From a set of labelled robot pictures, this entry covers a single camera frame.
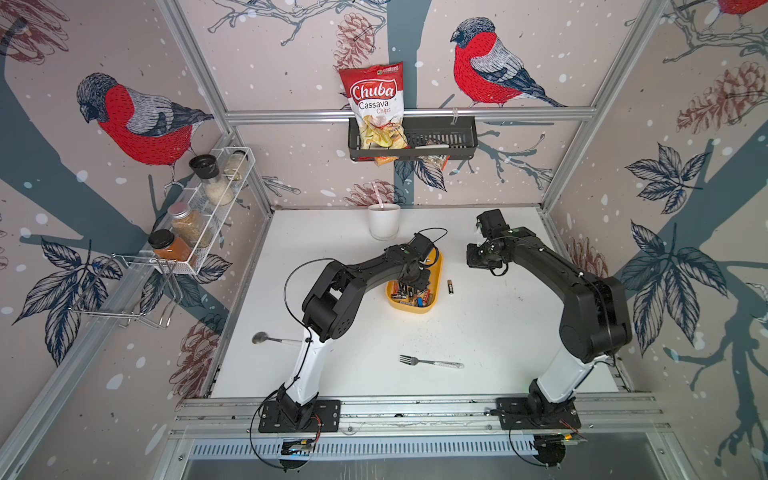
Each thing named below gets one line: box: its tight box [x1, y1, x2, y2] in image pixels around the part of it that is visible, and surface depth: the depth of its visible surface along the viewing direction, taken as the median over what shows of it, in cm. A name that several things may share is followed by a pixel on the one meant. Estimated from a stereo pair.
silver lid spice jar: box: [167, 202, 213, 249], surface depth 67 cm
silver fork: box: [400, 355, 465, 370], surface depth 83 cm
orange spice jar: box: [148, 229, 191, 262], surface depth 62 cm
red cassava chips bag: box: [339, 61, 408, 167], surface depth 85 cm
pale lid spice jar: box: [224, 150, 249, 181], surface depth 87 cm
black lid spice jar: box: [189, 154, 234, 206], surface depth 76 cm
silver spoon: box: [252, 331, 302, 344], surface depth 89 cm
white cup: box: [368, 203, 401, 241], surface depth 108 cm
